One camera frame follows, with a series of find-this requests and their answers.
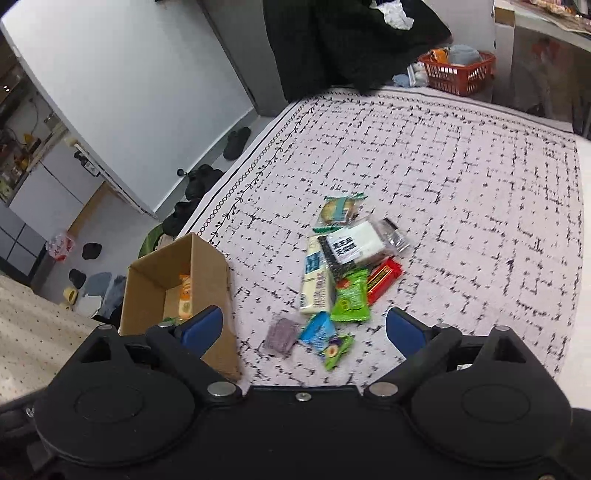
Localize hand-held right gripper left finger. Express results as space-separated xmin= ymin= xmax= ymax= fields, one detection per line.
xmin=74 ymin=305 xmax=242 ymax=407

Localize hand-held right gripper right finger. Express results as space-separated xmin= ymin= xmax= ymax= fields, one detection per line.
xmin=364 ymin=308 xmax=541 ymax=402

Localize orange snack packet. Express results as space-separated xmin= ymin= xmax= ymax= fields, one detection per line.
xmin=178 ymin=274 xmax=194 ymax=319

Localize red snack packet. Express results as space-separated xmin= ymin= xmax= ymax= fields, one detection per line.
xmin=365 ymin=257 xmax=404 ymax=305

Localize bright green snack packet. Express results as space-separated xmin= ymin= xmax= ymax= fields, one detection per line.
xmin=329 ymin=268 xmax=371 ymax=323

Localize brown cardboard box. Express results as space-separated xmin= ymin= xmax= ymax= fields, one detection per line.
xmin=119 ymin=233 xmax=244 ymax=383

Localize green avocado print packet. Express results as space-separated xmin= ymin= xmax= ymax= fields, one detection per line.
xmin=322 ymin=333 xmax=355 ymax=372

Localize purple snack packet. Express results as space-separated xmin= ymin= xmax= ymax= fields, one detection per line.
xmin=263 ymin=316 xmax=300 ymax=358

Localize clear wrapper with dark snack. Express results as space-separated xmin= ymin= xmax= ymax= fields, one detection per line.
xmin=376 ymin=218 xmax=411 ymax=257

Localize cream and blue snack packet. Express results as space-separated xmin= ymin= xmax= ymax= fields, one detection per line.
xmin=298 ymin=235 xmax=337 ymax=317

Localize white packet with black label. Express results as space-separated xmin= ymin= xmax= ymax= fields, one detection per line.
xmin=323 ymin=220 xmax=389 ymax=273

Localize green-edged cookie packet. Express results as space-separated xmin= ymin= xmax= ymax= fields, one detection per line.
xmin=314 ymin=194 xmax=368 ymax=234

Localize denim cloth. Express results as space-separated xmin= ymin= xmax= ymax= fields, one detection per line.
xmin=99 ymin=275 xmax=127 ymax=319

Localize green patterned mat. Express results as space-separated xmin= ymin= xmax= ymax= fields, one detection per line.
xmin=139 ymin=226 xmax=176 ymax=259

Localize blue-grey cloth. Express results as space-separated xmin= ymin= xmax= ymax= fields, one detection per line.
xmin=81 ymin=272 xmax=114 ymax=296

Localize black clog shoes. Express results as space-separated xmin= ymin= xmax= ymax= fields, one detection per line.
xmin=185 ymin=164 xmax=225 ymax=201
xmin=161 ymin=199 xmax=199 ymax=237

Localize white paper sheet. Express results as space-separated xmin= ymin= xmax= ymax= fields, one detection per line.
xmin=74 ymin=295 xmax=102 ymax=318

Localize black-patterned white blanket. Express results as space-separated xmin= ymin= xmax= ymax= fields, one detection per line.
xmin=178 ymin=85 xmax=583 ymax=386

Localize pink plastic bag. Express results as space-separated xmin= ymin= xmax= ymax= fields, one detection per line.
xmin=46 ymin=233 xmax=77 ymax=262

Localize dotted cream cloth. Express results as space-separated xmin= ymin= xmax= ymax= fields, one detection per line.
xmin=0 ymin=272 xmax=105 ymax=407

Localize black slippers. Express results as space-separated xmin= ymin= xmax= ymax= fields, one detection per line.
xmin=223 ymin=126 xmax=252 ymax=161

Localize dark grey cabinet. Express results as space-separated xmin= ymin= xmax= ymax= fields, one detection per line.
xmin=0 ymin=203 xmax=49 ymax=287

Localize white kitchen cabinet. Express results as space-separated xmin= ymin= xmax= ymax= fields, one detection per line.
xmin=9 ymin=138 xmax=105 ymax=227

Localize white door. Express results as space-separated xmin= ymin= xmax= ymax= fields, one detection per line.
xmin=0 ymin=0 xmax=257 ymax=217

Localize blue and white clutter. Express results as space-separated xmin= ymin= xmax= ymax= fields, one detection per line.
xmin=393 ymin=62 xmax=430 ymax=88

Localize orange plastic basket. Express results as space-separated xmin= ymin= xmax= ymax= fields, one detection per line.
xmin=419 ymin=46 xmax=497 ymax=97

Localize cluttered kitchen counter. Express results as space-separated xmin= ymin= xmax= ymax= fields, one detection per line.
xmin=0 ymin=41 xmax=70 ymax=204

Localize black clothing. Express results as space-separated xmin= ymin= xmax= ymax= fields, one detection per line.
xmin=262 ymin=0 xmax=453 ymax=103

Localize white cloth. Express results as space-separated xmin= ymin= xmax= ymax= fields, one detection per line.
xmin=379 ymin=2 xmax=414 ymax=31

